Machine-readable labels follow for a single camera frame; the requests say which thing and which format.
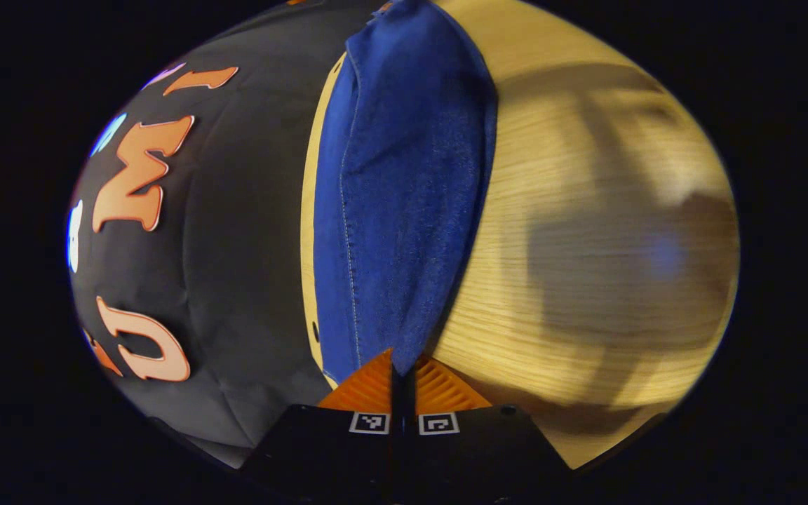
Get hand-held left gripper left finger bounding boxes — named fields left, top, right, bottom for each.
left=241, top=348, right=397, bottom=505

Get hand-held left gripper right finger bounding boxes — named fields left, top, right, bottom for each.
left=398, top=355, right=574, bottom=505

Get blue jeans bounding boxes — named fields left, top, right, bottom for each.
left=313, top=0, right=499, bottom=385

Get black backdrop cloth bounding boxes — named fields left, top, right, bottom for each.
left=67, top=0, right=391, bottom=450

